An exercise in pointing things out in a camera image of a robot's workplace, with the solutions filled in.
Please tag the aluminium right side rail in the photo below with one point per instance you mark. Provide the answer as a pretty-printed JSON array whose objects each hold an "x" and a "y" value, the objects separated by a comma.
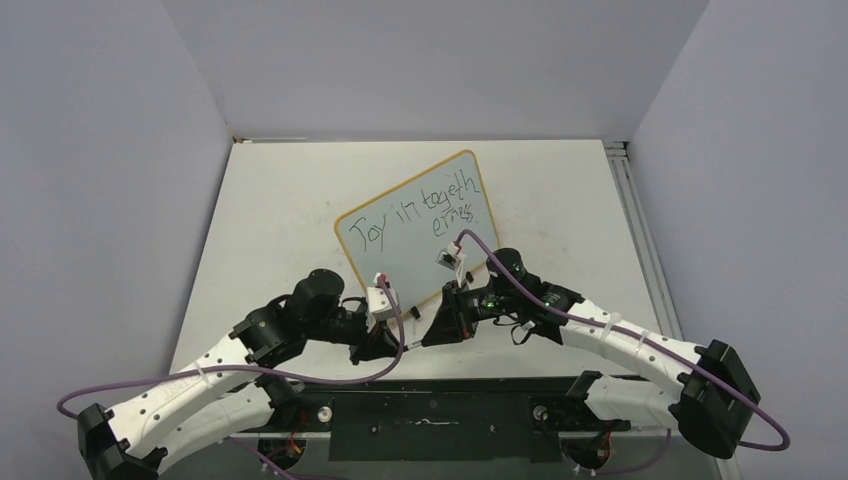
[{"x": 617, "y": 156}]

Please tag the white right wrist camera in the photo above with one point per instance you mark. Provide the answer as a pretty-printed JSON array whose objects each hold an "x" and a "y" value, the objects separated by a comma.
[{"x": 453, "y": 258}]

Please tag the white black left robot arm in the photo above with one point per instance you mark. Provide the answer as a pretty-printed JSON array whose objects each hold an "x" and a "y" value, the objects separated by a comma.
[{"x": 236, "y": 384}]

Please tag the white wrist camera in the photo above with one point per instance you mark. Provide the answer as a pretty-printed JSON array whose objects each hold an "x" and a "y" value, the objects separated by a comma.
[
  {"x": 453, "y": 258},
  {"x": 382, "y": 300}
]

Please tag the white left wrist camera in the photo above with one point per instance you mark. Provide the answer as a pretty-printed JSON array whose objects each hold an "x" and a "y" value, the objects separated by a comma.
[{"x": 382, "y": 300}]

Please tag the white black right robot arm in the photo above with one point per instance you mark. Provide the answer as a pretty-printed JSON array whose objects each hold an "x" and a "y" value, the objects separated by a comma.
[{"x": 702, "y": 391}]

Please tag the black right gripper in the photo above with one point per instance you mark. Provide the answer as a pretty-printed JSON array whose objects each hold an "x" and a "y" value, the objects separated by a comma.
[{"x": 449, "y": 327}]

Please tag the yellow framed whiteboard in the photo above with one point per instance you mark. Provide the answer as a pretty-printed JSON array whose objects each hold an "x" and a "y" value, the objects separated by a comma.
[{"x": 400, "y": 232}]

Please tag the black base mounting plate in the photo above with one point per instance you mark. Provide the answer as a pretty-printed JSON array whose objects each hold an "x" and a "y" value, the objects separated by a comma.
[{"x": 443, "y": 420}]

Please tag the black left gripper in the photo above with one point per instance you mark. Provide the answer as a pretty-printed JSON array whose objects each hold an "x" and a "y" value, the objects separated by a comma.
[{"x": 372, "y": 345}]

